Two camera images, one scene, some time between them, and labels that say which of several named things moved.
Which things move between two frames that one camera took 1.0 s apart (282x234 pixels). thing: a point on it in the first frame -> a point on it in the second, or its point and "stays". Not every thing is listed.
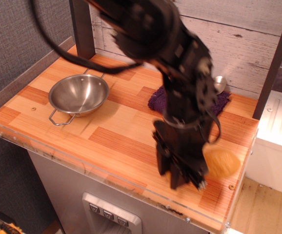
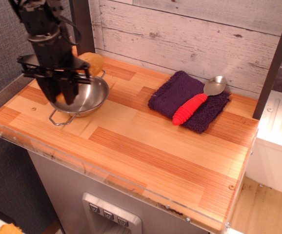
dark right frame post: [277, 60] stays
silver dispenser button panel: [107, 217] stays
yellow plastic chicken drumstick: [221, 164] -> [94, 64]
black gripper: [180, 136] -> [53, 58]
